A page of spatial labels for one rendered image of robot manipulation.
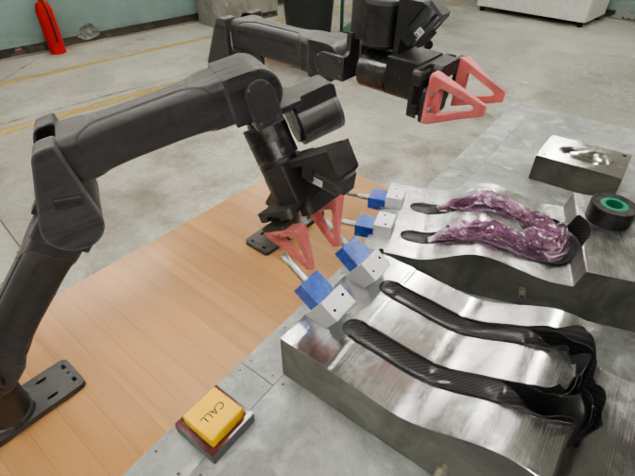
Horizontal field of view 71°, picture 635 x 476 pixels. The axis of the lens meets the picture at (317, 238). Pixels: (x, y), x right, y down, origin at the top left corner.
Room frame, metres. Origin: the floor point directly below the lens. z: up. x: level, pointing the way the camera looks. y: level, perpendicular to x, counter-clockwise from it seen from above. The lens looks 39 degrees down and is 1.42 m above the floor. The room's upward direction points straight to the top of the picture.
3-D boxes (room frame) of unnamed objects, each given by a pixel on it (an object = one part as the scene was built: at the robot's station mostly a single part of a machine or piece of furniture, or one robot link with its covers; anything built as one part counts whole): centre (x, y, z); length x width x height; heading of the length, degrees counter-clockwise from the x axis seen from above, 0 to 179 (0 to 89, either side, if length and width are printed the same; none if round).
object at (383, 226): (0.75, -0.09, 0.86); 0.13 x 0.05 x 0.05; 70
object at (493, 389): (0.39, -0.22, 0.92); 0.35 x 0.16 x 0.09; 53
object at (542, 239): (0.71, -0.36, 0.90); 0.26 x 0.18 x 0.08; 70
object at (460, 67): (0.60, -0.21, 1.19); 0.09 x 0.07 x 0.07; 50
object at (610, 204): (0.69, -0.56, 0.93); 0.08 x 0.08 x 0.04
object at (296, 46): (0.80, 0.06, 1.17); 0.30 x 0.09 x 0.12; 50
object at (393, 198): (0.85, -0.13, 0.86); 0.13 x 0.05 x 0.05; 70
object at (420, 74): (0.64, -0.14, 1.20); 0.10 x 0.07 x 0.07; 140
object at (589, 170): (1.03, -0.69, 0.84); 0.20 x 0.15 x 0.07; 53
